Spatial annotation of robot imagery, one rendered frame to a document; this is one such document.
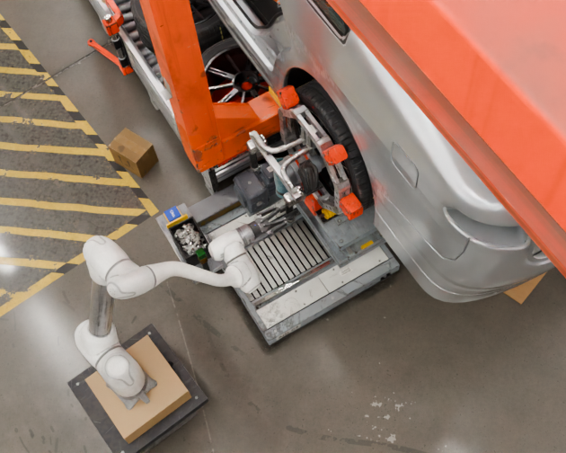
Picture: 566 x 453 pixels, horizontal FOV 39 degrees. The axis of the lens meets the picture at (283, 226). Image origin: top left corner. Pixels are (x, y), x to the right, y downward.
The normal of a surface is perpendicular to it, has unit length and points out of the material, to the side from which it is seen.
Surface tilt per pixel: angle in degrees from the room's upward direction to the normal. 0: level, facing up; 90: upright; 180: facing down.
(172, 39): 90
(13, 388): 0
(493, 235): 14
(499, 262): 89
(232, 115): 36
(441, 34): 90
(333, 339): 0
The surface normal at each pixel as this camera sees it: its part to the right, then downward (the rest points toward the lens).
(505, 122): -0.86, 0.47
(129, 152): -0.06, -0.48
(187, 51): 0.51, 0.74
